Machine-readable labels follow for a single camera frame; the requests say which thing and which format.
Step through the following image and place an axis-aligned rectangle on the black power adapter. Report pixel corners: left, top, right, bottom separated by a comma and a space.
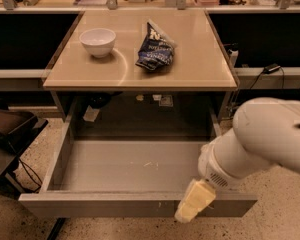
262, 63, 281, 74

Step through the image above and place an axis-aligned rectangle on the blue crumpled chip bag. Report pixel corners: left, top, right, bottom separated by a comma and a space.
135, 20, 177, 71

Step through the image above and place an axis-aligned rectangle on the white ceramic bowl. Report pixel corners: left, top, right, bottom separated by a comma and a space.
79, 28, 116, 58

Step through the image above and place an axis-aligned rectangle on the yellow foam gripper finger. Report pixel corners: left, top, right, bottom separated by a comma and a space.
174, 179, 216, 223

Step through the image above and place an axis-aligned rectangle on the beige top drawer cabinet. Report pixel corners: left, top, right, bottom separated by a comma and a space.
42, 8, 240, 125

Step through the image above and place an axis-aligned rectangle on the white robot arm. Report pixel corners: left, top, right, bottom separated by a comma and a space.
175, 97, 300, 223

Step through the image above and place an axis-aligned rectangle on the black chair at left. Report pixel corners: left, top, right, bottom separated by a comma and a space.
0, 99, 48, 196

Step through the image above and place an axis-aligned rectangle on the grey top drawer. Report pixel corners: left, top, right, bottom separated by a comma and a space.
18, 97, 258, 218

